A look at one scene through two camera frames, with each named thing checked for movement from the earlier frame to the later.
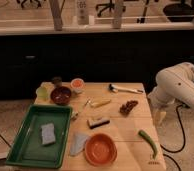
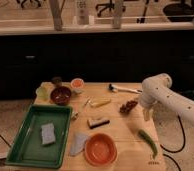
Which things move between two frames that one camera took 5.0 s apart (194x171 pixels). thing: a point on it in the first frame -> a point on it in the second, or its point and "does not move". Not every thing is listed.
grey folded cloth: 78,143 does not move
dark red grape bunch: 127,107 does not move
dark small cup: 57,81 does not move
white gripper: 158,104 -> 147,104
